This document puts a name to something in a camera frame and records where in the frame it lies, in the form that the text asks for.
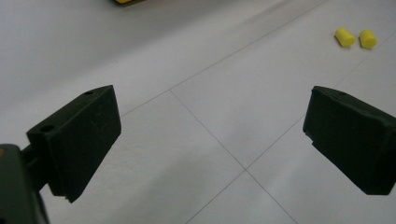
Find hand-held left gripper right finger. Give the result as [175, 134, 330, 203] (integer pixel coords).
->
[302, 85, 396, 196]

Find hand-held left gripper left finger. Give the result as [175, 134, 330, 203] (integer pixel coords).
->
[21, 84, 122, 203]

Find yellow foam earplug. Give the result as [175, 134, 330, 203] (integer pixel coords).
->
[359, 29, 378, 49]
[334, 27, 357, 49]

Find yellow and black object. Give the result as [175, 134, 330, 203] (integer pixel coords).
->
[112, 0, 148, 6]

